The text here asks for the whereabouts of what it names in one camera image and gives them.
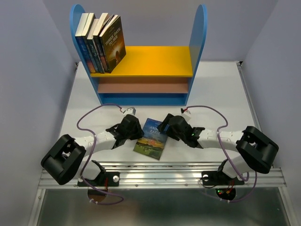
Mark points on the Animal Farm book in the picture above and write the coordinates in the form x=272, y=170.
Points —
x=153, y=141

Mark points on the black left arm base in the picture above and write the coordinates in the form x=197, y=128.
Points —
x=106, y=180

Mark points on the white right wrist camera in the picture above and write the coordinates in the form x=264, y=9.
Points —
x=185, y=113

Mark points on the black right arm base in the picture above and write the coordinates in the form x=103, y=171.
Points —
x=224, y=185

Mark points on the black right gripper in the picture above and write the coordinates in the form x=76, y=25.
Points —
x=164, y=122

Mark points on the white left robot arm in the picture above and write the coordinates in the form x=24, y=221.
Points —
x=64, y=159

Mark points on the blue and yellow bookshelf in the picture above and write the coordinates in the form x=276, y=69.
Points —
x=149, y=75

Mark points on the Jane Eyre book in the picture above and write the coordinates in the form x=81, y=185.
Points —
x=80, y=40

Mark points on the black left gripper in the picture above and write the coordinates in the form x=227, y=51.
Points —
x=139, y=133

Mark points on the Three Days to See book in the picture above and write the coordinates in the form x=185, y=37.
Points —
x=112, y=41

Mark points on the A Tale of Two Cities book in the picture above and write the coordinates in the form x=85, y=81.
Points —
x=102, y=21

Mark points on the Nineteen Eighty-Four book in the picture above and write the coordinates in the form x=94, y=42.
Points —
x=87, y=28

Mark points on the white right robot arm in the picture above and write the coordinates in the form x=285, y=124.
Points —
x=256, y=151

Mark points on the Little Women book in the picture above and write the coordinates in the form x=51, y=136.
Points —
x=94, y=40

